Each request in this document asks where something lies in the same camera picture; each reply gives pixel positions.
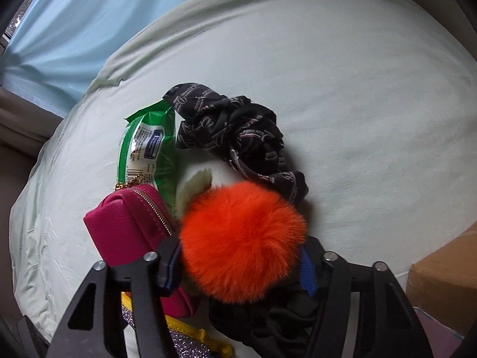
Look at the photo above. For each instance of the orange fluffy pompom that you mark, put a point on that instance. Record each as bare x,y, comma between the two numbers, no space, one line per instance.
242,240

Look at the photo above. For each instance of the light blue curtain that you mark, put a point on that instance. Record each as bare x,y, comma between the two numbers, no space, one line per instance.
89,30

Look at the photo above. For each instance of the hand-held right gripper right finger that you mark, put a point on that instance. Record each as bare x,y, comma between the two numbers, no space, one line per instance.
307,274

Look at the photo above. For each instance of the pale green bed sheet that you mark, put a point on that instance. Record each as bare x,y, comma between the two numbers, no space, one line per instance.
335,119

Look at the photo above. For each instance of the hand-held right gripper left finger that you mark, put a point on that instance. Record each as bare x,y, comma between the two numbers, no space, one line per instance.
172,264

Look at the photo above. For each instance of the black cloth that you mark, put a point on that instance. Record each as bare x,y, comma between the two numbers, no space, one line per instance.
272,324

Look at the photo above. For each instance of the cardboard box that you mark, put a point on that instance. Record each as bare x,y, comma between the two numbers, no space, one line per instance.
445,272

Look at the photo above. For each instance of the pink zippered pouch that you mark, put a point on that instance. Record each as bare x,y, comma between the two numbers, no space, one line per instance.
130,220

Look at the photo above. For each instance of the green wet wipes packet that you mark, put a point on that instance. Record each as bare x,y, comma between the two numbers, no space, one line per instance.
149,149

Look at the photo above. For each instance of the silver glitter pouch yellow trim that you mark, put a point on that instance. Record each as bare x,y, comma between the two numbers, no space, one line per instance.
186,339

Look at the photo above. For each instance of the black patterned scrunchie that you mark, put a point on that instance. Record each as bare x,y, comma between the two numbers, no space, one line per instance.
238,134

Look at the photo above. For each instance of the pale yellow plush toy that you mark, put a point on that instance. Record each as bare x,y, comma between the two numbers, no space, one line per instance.
195,190

